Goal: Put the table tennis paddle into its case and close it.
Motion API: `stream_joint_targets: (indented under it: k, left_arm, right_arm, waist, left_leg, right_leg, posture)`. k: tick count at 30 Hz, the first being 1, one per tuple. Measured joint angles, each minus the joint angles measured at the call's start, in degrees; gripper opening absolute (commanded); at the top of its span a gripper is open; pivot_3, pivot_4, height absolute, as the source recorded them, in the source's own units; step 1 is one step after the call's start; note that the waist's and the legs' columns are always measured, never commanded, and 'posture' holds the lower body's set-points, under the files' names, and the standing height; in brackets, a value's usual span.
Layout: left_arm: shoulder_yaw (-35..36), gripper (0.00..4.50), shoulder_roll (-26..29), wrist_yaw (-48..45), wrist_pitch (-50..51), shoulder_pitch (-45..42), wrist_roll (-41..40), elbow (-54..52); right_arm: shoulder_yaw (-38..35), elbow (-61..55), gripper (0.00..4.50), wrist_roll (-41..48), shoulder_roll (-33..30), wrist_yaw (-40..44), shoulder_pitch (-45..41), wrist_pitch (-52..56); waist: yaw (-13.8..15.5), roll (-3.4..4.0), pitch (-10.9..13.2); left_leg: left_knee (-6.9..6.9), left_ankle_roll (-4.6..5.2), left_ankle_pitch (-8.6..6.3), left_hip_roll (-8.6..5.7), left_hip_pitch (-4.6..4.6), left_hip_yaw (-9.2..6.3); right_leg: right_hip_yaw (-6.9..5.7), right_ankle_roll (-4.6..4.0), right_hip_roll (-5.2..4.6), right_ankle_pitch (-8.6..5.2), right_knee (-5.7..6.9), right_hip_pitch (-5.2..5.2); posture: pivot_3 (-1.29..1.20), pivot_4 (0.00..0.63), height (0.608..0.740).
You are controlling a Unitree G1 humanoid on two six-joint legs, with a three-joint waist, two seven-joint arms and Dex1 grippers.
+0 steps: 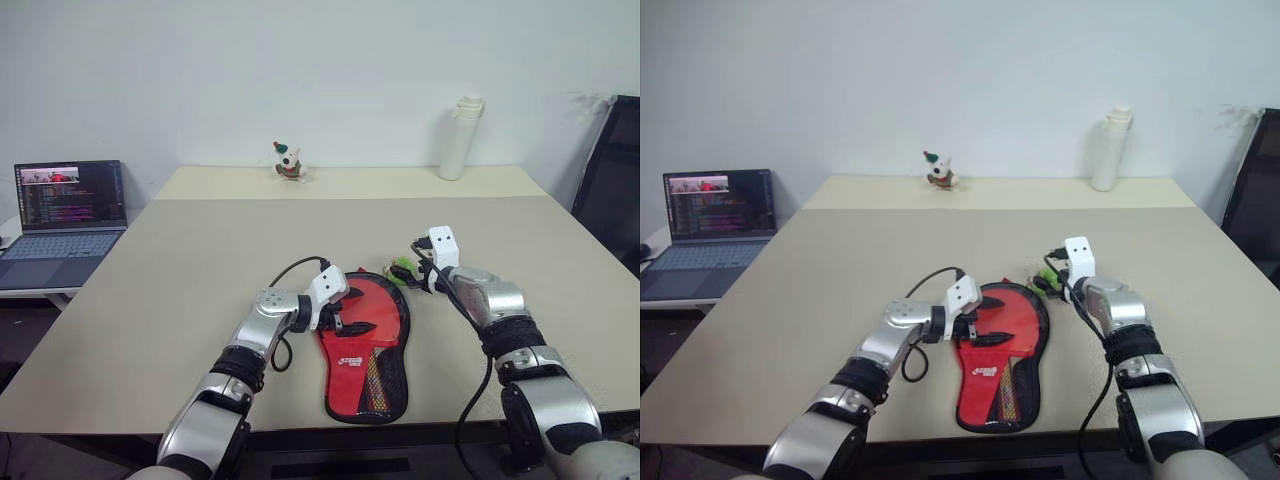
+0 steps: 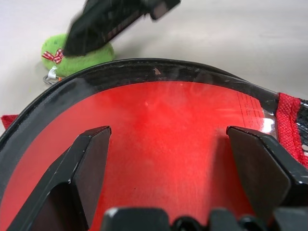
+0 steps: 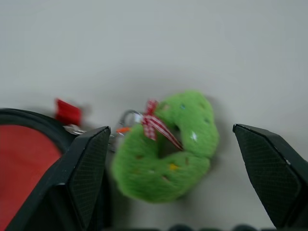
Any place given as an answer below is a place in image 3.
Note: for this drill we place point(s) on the black mesh paddle case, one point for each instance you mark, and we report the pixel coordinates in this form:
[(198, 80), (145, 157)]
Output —
[(36, 118)]

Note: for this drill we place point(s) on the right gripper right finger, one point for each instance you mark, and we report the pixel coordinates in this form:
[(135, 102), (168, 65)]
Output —
[(272, 173)]

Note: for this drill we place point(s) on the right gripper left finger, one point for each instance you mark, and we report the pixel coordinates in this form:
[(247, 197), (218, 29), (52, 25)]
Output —
[(72, 173)]

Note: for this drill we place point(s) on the red zipper pull tag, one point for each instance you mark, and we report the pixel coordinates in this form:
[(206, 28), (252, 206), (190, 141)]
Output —
[(68, 111)]

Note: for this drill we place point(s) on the red table tennis paddle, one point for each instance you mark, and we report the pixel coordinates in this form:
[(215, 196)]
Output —
[(24, 163)]

